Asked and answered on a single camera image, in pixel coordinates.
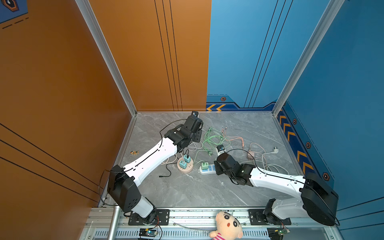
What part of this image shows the green charger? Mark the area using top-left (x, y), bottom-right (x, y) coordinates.
top-left (201, 162), bottom-right (209, 170)

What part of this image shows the pink charger block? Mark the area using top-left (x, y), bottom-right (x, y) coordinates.
top-left (247, 151), bottom-right (256, 161)

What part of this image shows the teal charger with black cable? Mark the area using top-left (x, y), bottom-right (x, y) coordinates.
top-left (183, 155), bottom-right (192, 163)

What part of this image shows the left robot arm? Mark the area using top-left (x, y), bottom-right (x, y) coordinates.
top-left (107, 111), bottom-right (204, 223)

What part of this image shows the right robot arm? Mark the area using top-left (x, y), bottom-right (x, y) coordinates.
top-left (214, 152), bottom-right (340, 227)

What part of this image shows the white blue power strip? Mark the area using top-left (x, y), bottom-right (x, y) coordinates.
top-left (199, 164), bottom-right (216, 175)

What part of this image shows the round pink power socket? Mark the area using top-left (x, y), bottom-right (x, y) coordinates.
top-left (177, 158), bottom-right (194, 174)

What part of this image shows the plush doll toy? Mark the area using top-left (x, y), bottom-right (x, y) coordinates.
top-left (209, 212), bottom-right (244, 240)

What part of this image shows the right circuit board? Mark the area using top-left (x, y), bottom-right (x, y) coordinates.
top-left (267, 228), bottom-right (291, 240)

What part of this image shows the circuit board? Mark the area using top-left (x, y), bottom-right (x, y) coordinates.
top-left (267, 228), bottom-right (291, 240)
top-left (139, 229), bottom-right (160, 240)

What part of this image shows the left circuit board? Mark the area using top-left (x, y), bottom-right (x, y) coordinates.
top-left (139, 229), bottom-right (160, 240)

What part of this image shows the metal pole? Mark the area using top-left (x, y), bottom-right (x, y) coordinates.
top-left (107, 206), bottom-right (122, 240)

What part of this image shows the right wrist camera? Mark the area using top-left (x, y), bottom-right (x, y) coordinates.
top-left (216, 145), bottom-right (225, 156)

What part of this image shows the green tangled cable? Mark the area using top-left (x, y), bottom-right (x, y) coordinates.
top-left (193, 126), bottom-right (226, 166)

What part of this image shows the pink multi-head cable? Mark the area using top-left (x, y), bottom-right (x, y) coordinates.
top-left (221, 127), bottom-right (265, 157)

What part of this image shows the black usb cable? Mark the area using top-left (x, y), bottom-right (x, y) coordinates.
top-left (158, 148), bottom-right (190, 180)

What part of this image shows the pink socket cord with plug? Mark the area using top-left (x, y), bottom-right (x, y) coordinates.
top-left (161, 154), bottom-right (181, 166)

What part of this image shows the power strip white cord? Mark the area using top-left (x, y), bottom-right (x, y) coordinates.
top-left (239, 146), bottom-right (292, 176)

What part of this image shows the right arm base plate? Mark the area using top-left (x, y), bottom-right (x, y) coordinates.
top-left (248, 209), bottom-right (292, 226)

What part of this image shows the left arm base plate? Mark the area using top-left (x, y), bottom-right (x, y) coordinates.
top-left (128, 209), bottom-right (170, 226)

